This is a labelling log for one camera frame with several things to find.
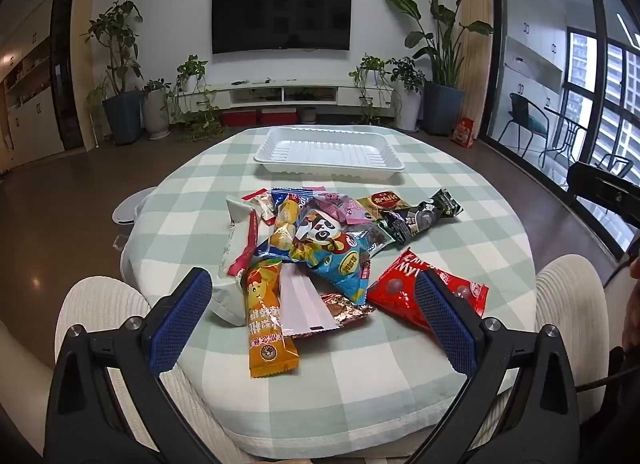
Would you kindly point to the red white candy packet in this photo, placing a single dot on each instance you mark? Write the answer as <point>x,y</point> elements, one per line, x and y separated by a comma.
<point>260,204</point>

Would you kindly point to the person's left leg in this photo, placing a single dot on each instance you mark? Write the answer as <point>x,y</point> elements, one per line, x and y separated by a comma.
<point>100,304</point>

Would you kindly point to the blue potato chips packet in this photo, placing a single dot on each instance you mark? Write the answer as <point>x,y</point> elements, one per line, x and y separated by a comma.
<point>282,229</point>

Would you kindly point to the black balcony table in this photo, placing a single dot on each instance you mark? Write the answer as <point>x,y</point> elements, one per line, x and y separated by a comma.
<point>565,132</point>

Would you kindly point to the pink translucent packet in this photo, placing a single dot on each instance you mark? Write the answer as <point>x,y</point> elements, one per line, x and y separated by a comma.
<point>305,304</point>

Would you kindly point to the bushy plant in white pot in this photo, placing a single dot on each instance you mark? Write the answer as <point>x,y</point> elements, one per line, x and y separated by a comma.
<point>410,104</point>

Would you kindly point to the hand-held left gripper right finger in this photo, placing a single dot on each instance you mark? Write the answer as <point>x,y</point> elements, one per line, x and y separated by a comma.
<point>445,324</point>

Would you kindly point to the black snack packet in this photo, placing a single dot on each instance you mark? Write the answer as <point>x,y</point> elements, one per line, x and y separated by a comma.
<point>420,219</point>

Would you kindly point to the wall-mounted television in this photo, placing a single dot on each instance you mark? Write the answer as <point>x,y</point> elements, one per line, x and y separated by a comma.
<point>280,14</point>

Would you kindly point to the red chocolate packet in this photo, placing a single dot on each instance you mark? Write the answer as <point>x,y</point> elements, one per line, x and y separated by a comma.
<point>400,289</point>

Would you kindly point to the white television cabinet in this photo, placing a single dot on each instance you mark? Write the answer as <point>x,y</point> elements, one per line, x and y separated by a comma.
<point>300,92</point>

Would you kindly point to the large-leaf plant in blue pot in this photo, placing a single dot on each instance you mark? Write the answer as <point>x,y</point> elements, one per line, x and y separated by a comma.
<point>442,104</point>

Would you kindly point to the gold red snack packet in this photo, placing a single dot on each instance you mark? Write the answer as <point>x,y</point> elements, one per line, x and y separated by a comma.
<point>387,201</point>

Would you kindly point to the person's leg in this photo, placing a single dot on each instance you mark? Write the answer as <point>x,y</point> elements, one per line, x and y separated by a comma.
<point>100,304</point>
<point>570,289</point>

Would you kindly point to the pink piglet snack packet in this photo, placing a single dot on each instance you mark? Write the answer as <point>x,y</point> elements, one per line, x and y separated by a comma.
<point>345,204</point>

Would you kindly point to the white stool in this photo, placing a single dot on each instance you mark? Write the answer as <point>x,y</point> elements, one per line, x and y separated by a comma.
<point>130,204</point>

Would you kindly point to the trailing plant on stand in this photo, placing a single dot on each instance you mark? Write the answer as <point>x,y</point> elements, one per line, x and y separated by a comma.
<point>372,67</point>

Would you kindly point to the plant in white ribbed pot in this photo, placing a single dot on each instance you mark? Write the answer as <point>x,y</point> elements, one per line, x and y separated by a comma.
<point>156,112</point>

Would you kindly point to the small grey pot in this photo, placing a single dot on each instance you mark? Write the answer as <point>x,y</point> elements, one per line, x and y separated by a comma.
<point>308,115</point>

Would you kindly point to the white plastic tray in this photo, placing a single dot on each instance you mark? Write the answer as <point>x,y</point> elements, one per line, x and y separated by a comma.
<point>327,149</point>

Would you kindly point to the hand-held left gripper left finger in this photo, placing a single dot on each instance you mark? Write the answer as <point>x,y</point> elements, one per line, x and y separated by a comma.
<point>182,324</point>

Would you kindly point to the orange snack packet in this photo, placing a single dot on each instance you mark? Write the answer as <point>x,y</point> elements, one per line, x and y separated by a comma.
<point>265,324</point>

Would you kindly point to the red gift bag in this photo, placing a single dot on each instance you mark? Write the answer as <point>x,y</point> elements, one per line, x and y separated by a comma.
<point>463,133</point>

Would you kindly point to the light blue snack packet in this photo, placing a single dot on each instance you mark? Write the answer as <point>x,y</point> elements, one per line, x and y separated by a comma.
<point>347,274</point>

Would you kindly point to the white balcony cabinets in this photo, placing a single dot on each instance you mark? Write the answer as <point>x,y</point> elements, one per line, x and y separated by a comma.
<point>535,39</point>

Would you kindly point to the person's right leg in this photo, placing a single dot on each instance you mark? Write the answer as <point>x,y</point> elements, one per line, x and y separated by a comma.
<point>570,289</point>

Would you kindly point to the brown chocolate packet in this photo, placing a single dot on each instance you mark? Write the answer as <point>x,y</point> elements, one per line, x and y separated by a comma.
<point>350,311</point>

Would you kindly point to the white wall cabinet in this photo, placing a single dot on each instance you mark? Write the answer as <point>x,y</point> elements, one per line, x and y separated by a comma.
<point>30,94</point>

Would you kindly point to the thin leafy plant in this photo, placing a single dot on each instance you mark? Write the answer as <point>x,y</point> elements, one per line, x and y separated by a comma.
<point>95,99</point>

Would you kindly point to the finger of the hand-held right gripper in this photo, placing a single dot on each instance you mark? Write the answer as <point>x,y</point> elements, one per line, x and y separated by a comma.
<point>600,182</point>

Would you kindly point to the red storage box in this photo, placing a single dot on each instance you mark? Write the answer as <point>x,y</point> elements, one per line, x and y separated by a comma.
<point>278,117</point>
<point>239,118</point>

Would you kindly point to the panda biscuit packet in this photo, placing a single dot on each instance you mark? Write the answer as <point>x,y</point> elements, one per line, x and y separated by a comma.
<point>320,236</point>

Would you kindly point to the black chair with teal cushion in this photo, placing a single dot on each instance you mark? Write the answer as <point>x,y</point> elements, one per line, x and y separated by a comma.
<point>525,117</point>

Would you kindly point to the black sliding door frame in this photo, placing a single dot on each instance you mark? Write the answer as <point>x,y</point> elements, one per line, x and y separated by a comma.
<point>497,44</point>

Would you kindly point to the trailing green plant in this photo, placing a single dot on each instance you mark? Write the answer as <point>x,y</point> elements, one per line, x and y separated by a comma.
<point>192,74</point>

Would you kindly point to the white packet with red edge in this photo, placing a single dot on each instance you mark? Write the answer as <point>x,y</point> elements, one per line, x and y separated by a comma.
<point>240,239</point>

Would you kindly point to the black balcony chair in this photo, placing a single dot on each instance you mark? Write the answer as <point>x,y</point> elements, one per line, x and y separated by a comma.
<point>617,164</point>

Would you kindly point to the tall plant in blue pot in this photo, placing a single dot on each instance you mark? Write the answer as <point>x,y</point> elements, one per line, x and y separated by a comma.
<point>122,114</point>

